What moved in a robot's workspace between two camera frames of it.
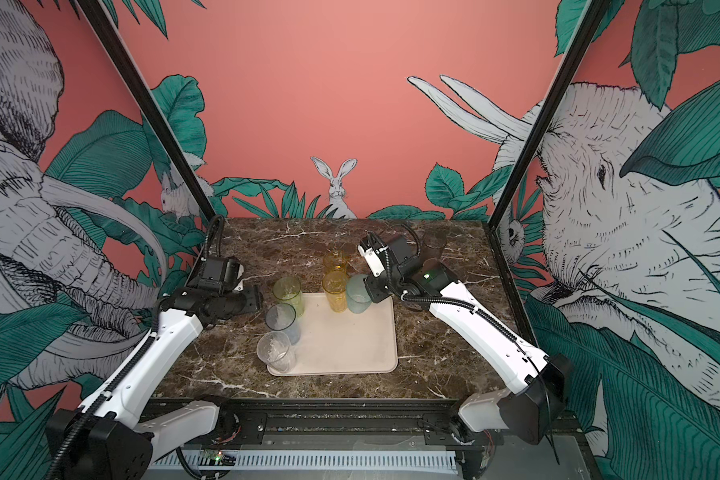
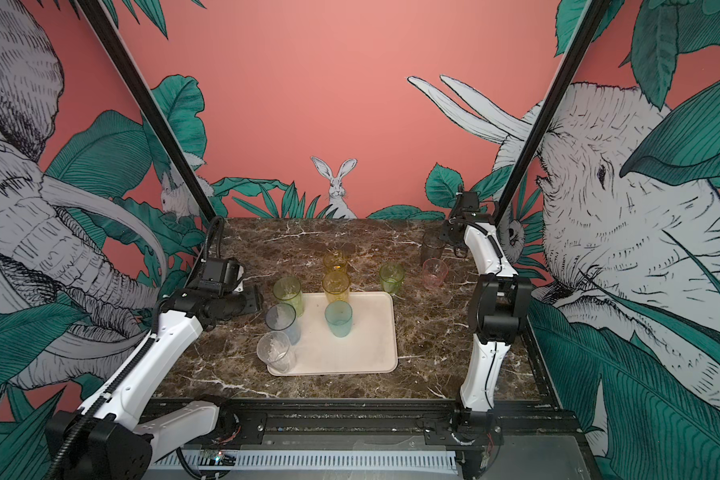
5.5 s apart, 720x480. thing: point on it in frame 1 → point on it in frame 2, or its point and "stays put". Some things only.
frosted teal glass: (358, 294) → (338, 315)
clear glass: (275, 350) stays put
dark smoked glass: (433, 245) stays put
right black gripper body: (386, 287) → (450, 233)
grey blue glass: (282, 317) stays put
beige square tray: (344, 342) stays put
